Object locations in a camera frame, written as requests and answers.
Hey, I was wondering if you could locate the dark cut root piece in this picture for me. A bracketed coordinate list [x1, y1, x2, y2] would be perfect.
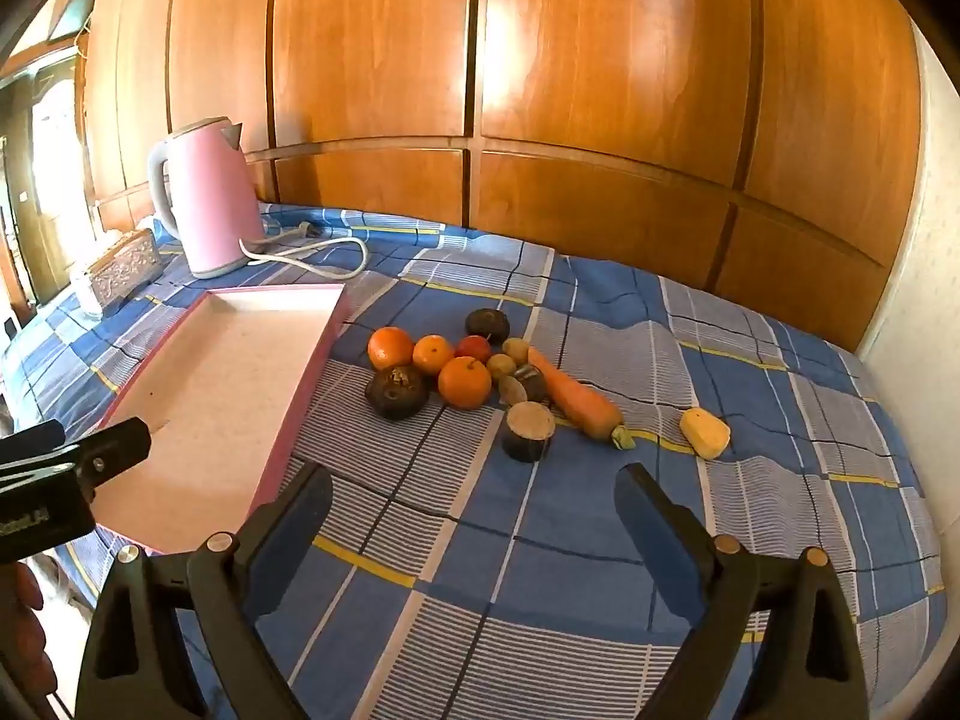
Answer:
[502, 401, 557, 463]
[498, 364, 548, 406]

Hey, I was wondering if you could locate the wooden door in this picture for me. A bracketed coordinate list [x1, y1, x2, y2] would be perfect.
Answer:
[0, 52, 91, 316]

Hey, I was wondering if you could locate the white kettle power cable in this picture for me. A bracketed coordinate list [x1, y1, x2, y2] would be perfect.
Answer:
[238, 219, 370, 284]

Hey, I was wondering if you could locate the dark brown avocado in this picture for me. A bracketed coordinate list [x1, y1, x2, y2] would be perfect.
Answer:
[465, 308, 511, 342]

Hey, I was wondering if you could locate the person's left hand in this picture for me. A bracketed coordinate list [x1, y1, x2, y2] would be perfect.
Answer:
[0, 561, 46, 695]

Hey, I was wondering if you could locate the wooden panelled wardrobe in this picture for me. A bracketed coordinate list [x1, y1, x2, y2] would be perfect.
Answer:
[75, 0, 923, 352]

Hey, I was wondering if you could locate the pink electric kettle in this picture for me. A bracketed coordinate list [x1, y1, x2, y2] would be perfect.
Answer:
[147, 117, 265, 280]

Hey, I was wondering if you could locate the blue plaid bed sheet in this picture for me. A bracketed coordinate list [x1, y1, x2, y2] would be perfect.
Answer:
[0, 201, 947, 720]

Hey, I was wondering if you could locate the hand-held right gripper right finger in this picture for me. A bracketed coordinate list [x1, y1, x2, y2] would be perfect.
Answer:
[613, 463, 875, 720]

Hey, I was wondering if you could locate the dark round fruit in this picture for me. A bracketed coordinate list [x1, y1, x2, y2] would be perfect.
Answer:
[365, 365, 431, 419]

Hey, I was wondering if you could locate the ornate patterned tissue box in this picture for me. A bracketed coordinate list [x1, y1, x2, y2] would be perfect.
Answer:
[84, 229, 164, 308]

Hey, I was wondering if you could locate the orange carrot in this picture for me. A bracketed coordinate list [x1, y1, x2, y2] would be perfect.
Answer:
[527, 346, 636, 452]

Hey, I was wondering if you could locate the white tissue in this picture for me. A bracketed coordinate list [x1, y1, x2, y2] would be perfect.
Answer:
[70, 264, 106, 318]

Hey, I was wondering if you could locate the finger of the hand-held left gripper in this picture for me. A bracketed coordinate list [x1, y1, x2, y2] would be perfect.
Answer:
[0, 420, 67, 467]
[75, 417, 155, 500]

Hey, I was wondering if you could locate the orange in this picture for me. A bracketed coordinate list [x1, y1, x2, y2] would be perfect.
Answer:
[438, 356, 494, 411]
[367, 326, 416, 371]
[412, 334, 456, 378]

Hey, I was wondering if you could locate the pink shallow tray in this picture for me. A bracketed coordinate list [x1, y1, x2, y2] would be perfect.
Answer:
[88, 283, 353, 556]

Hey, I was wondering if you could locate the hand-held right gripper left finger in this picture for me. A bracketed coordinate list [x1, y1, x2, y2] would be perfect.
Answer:
[75, 461, 335, 720]

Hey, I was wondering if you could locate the yellow ridged fruit piece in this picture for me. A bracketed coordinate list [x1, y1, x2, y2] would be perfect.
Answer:
[679, 408, 731, 461]

